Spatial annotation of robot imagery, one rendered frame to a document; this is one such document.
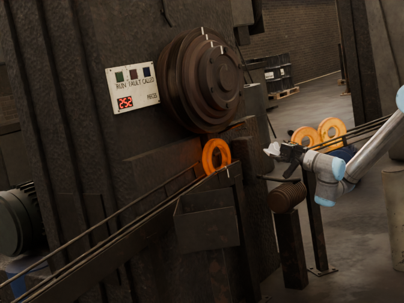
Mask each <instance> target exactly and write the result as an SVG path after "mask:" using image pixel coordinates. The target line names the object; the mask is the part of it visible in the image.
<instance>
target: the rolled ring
mask: <svg viewBox="0 0 404 303"><path fill-rule="evenodd" d="M215 147H218V148H219V149H220V151H221V154H222V164H221V167H220V168H222V167H224V166H227V165H229V164H231V153H230V149H229V147H228V145H227V143H226V142H225V141H224V140H223V139H220V138H215V139H210V140H209V141H208V142H207V143H206V145H205V146H204V148H203V154H202V163H203V168H204V170H205V172H206V174H207V175H209V174H211V173H213V172H214V171H216V170H215V169H214V167H213V165H212V152H213V149H214V148H215Z"/></svg>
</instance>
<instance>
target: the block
mask: <svg viewBox="0 0 404 303"><path fill-rule="evenodd" d="M231 144H232V149H233V156H234V159H240V161H241V167H242V174H243V180H242V183H243V186H254V185H256V184H258V183H260V182H261V179H258V178H257V177H256V176H257V175H261V174H260V167H259V160H258V156H257V149H256V141H255V137H254V136H240V137H238V138H235V139H233V140H232V141H231Z"/></svg>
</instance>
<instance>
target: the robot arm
mask: <svg viewBox="0 0 404 303"><path fill-rule="evenodd" d="M396 104H397V107H398V110H397V111H396V112H395V113H394V114H393V115H392V116H391V117H390V119H389V120H388V121H387V122H386V123H385V124H384V125H383V126H382V127H381V128H380V129H379V130H378V131H377V132H376V133H375V134H374V135H373V136H372V138H371V139H370V140H369V141H368V142H367V143H366V144H365V145H364V146H363V148H362V149H361V150H360V151H359V152H358V153H357V154H356V155H355V156H354V157H353V158H352V159H351V160H350V161H349V162H348V163H347V164H346V163H345V161H344V160H342V159H340V158H338V157H333V156H330V155H326V154H323V153H319V152H317V151H313V150H309V147H306V146H303V145H299V143H297V142H294V143H295V145H294V144H291V143H290V142H293V141H289V140H288V144H287V143H282V144H281V147H279V145H278V143H277V142H274V143H271V144H270V145H269V148H268V149H265V148H264V149H263V151H264V152H265V153H266V154H267V155H268V156H269V157H271V158H273V159H275V160H278V161H281V162H285V163H291V164H290V166H289V167H288V169H286V170H285V172H284V173H283V175H282V176H283V177H284V178H285V179H288V178H290V177H291V176H292V173H293V172H294V171H295V170H296V168H297V167H298V166H299V164H300V166H302V167H303V169H305V170H307V171H311V172H313V173H316V174H318V178H317V185H316V192H315V195H314V196H315V197H314V200H315V202H316V203H317V204H319V205H321V206H326V207H332V206H334V205H335V200H336V199H337V198H338V197H340V196H342V195H344V194H345V193H347V192H350V191H351V190H353V188H354V187H355V185H356V183H358V181H359V179H360V178H362V176H363V175H365V173H366V172H368V170H369V169H371V167H372V166H374V164H375V163H377V161H378V160H380V158H381V157H383V155H384V154H386V152H387V151H389V149H390V148H391V147H392V146H393V145H394V144H395V143H396V142H397V141H398V140H399V139H400V138H401V137H402V136H403V135H404V85H403V86H402V87H401V88H400V89H399V90H398V92H397V96H396Z"/></svg>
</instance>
